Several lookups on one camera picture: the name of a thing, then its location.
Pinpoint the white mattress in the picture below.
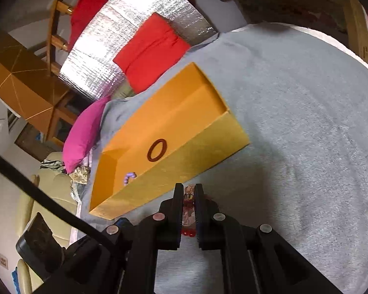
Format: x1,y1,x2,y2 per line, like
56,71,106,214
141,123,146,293
227,22,368,77

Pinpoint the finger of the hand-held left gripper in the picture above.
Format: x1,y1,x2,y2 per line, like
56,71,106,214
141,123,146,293
114,217,135,237

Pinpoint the orange cardboard box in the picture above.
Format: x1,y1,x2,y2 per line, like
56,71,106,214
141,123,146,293
89,62,250,221

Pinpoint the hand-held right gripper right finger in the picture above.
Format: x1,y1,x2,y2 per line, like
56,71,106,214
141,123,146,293
195,184,344,294

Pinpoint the silver insulation sheet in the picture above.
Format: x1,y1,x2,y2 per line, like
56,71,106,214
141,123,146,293
59,0,218,101

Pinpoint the wooden spindle railing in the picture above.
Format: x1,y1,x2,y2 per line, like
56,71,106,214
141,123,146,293
45,0,90,77

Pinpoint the red cloth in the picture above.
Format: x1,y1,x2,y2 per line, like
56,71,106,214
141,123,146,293
70,0,132,52

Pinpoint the beige sofa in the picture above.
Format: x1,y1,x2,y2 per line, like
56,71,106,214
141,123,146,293
17,151,80,294

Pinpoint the red pillow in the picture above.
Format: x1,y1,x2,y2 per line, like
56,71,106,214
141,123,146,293
113,13,191,94

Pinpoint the grey blanket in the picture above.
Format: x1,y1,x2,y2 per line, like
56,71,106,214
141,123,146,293
77,23,368,294

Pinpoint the brown wooden cabinet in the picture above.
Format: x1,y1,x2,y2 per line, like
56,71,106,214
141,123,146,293
0,32,77,147

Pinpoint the black cable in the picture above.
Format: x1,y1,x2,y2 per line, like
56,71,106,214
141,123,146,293
0,147,118,252

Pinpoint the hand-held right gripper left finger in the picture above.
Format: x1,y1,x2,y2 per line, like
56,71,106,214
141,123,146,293
61,183,184,294

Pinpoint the pink bead bracelet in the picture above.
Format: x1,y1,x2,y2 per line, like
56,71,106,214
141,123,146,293
182,185,200,238

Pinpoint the gold patterned cloth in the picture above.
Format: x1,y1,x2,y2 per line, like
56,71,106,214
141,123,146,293
69,165,93,197

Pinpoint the brown bangle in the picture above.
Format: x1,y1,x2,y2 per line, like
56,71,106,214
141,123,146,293
147,138,167,162

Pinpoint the wooden post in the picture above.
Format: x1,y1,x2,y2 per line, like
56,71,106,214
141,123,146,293
343,0,368,68

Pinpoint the magenta pillow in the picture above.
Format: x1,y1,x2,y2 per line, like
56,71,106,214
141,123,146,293
63,96,111,174

